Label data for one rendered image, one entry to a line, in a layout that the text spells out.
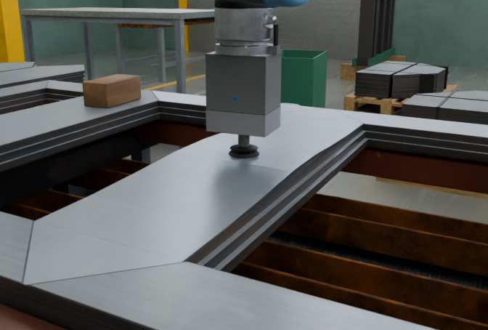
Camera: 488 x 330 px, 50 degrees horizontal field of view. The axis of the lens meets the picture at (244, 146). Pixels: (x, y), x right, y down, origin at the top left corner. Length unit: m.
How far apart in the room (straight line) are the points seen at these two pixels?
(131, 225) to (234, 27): 0.28
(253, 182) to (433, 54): 8.19
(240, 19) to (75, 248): 0.33
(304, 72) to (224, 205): 3.73
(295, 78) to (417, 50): 4.70
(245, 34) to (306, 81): 3.63
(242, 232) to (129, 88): 0.66
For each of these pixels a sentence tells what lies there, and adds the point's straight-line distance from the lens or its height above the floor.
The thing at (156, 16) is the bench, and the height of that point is 0.92.
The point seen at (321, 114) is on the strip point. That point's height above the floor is 0.85.
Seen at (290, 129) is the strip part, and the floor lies 0.85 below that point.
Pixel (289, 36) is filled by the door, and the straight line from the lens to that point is 9.38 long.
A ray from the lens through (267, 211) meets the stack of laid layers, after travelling 0.59.
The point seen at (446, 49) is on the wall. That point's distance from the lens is 8.72.
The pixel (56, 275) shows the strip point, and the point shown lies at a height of 0.85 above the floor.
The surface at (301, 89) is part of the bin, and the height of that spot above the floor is 0.32.
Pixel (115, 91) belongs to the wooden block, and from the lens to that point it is 1.10.
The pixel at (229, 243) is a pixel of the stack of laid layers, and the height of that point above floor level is 0.84.
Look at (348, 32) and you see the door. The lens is 9.00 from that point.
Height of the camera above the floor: 1.07
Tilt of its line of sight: 16 degrees down
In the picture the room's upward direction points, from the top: straight up
